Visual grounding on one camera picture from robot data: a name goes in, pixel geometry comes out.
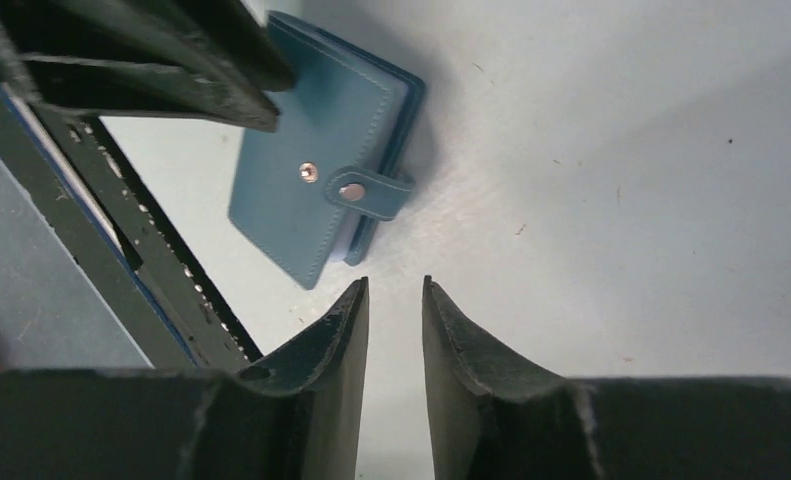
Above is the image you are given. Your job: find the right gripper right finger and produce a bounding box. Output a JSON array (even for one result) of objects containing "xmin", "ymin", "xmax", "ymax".
[{"xmin": 422, "ymin": 277, "xmax": 791, "ymax": 479}]

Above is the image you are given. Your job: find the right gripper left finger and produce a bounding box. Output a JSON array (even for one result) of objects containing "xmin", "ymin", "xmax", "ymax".
[{"xmin": 0, "ymin": 278, "xmax": 369, "ymax": 479}]

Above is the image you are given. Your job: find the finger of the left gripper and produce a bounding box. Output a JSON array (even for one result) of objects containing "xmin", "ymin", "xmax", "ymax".
[
  {"xmin": 52, "ymin": 1, "xmax": 296, "ymax": 91},
  {"xmin": 20, "ymin": 53, "xmax": 280, "ymax": 132}
]

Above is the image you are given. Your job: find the blue card holder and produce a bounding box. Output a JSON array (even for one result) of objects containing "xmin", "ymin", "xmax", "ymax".
[{"xmin": 228, "ymin": 11, "xmax": 425, "ymax": 289}]

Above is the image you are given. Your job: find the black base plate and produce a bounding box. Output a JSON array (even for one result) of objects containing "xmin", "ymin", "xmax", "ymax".
[{"xmin": 0, "ymin": 92, "xmax": 262, "ymax": 371}]

